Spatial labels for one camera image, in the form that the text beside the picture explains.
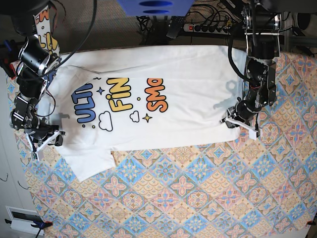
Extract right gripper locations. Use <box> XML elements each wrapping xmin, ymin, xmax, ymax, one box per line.
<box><xmin>26</xmin><ymin>121</ymin><xmax>63</xmax><ymax>146</ymax></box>

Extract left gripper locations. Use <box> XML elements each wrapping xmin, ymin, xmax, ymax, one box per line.
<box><xmin>225</xmin><ymin>100</ymin><xmax>259</xmax><ymax>128</ymax></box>

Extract white printed T-shirt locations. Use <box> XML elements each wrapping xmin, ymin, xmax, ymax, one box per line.
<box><xmin>38</xmin><ymin>45</ymin><xmax>242</xmax><ymax>181</ymax></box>

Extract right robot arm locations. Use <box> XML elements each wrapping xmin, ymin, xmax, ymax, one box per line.
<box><xmin>0</xmin><ymin>0</ymin><xmax>63</xmax><ymax>152</ymax></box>

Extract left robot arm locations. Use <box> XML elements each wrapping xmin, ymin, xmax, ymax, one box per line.
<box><xmin>221</xmin><ymin>0</ymin><xmax>281</xmax><ymax>128</ymax></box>

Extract patterned tablecloth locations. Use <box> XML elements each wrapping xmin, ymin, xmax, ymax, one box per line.
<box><xmin>14</xmin><ymin>53</ymin><xmax>317</xmax><ymax>238</ymax></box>

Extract blue clamp lower left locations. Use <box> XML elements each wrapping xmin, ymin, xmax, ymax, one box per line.
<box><xmin>4</xmin><ymin>218</ymin><xmax>53</xmax><ymax>230</ymax></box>

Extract red black clamp upper left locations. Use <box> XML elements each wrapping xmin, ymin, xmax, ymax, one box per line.
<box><xmin>0</xmin><ymin>40</ymin><xmax>18</xmax><ymax>79</ymax></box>

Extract white power strip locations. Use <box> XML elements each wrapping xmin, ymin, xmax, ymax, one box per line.
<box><xmin>183</xmin><ymin>24</ymin><xmax>230</xmax><ymax>35</ymax></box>

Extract blue plastic box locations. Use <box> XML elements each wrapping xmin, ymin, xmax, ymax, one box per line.
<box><xmin>117</xmin><ymin>0</ymin><xmax>194</xmax><ymax>16</ymax></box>

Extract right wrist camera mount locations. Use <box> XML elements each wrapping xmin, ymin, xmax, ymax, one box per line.
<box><xmin>27</xmin><ymin>131</ymin><xmax>65</xmax><ymax>161</ymax></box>

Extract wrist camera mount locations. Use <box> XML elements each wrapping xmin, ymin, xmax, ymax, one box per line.
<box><xmin>27</xmin><ymin>131</ymin><xmax>65</xmax><ymax>161</ymax></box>
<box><xmin>219</xmin><ymin>117</ymin><xmax>263</xmax><ymax>140</ymax></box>

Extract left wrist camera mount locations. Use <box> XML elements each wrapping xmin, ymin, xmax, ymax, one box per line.
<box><xmin>219</xmin><ymin>117</ymin><xmax>263</xmax><ymax>140</ymax></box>

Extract white wall outlet plate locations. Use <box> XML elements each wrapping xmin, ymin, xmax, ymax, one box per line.
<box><xmin>5</xmin><ymin>206</ymin><xmax>44</xmax><ymax>236</ymax></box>

